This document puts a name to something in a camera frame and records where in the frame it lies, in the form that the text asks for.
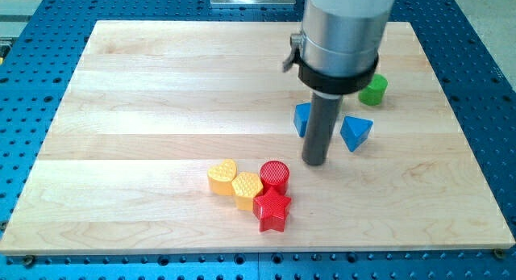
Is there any blue perforated table plate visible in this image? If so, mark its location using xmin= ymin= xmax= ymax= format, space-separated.
xmin=1 ymin=0 xmax=515 ymax=279

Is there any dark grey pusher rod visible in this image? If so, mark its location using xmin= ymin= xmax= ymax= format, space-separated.
xmin=302 ymin=91 xmax=343 ymax=166

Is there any red star block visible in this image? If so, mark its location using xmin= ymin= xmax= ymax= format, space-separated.
xmin=252 ymin=189 xmax=292 ymax=232

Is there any red cylinder block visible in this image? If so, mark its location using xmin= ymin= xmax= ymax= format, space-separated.
xmin=260 ymin=161 xmax=290 ymax=195

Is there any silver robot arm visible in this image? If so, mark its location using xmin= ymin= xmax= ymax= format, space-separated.
xmin=283 ymin=0 xmax=395 ymax=95

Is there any blue triangle block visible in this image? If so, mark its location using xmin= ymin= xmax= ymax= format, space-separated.
xmin=339 ymin=116 xmax=373 ymax=153

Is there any yellow heart block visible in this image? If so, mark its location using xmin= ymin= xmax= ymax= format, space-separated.
xmin=207 ymin=159 xmax=238 ymax=196

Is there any blue cube block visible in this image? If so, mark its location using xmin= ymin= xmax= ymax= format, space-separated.
xmin=293 ymin=102 xmax=311 ymax=138

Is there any green cylinder block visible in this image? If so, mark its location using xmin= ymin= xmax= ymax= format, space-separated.
xmin=358 ymin=73 xmax=388 ymax=106

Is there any yellow hexagon block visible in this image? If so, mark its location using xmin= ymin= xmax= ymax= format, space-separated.
xmin=231 ymin=172 xmax=264 ymax=211

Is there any light wooden board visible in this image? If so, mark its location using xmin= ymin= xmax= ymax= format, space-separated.
xmin=1 ymin=21 xmax=514 ymax=256

